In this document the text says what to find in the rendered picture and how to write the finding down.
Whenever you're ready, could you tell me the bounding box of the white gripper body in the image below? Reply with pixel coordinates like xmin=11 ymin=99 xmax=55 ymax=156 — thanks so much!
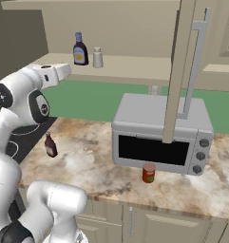
xmin=53 ymin=63 xmax=73 ymax=86

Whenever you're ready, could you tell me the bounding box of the beige open cabinet door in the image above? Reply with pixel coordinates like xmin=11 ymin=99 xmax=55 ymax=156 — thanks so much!
xmin=162 ymin=0 xmax=198 ymax=144

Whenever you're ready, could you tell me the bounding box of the dark sauce bottle, yellow label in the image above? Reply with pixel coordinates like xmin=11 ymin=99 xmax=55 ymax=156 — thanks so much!
xmin=72 ymin=30 xmax=89 ymax=66

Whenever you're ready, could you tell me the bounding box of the white shaker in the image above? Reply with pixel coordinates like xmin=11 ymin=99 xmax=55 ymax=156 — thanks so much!
xmin=92 ymin=47 xmax=105 ymax=69

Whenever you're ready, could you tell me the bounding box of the black hob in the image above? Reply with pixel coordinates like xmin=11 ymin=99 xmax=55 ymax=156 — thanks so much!
xmin=0 ymin=108 xmax=59 ymax=165

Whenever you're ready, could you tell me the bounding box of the small dark brown bottle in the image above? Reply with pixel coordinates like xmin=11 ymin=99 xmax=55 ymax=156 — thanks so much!
xmin=44 ymin=131 xmax=59 ymax=159

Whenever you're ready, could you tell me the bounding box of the grey toaster oven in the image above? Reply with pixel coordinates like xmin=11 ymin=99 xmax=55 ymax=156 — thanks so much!
xmin=111 ymin=92 xmax=215 ymax=178

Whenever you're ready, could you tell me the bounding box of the red can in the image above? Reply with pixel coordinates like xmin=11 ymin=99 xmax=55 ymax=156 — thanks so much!
xmin=142 ymin=162 xmax=157 ymax=184

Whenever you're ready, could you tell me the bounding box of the beige base cupboard door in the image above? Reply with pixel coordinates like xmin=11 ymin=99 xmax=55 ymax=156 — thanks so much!
xmin=73 ymin=200 xmax=124 ymax=243
xmin=123 ymin=204 xmax=228 ymax=243

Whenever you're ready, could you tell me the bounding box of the beige open wall cabinet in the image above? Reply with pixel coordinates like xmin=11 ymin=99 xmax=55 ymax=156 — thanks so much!
xmin=0 ymin=0 xmax=183 ymax=87

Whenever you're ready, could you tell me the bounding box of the grey cabinet door handle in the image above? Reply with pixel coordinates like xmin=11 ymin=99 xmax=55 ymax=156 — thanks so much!
xmin=177 ymin=7 xmax=212 ymax=121

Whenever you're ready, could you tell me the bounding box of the beige closed wall cabinet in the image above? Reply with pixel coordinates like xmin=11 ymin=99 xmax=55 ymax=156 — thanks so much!
xmin=193 ymin=0 xmax=229 ymax=93

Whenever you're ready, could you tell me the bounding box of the grey base cupboard handle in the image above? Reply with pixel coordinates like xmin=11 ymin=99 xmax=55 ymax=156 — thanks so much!
xmin=128 ymin=206 xmax=134 ymax=238

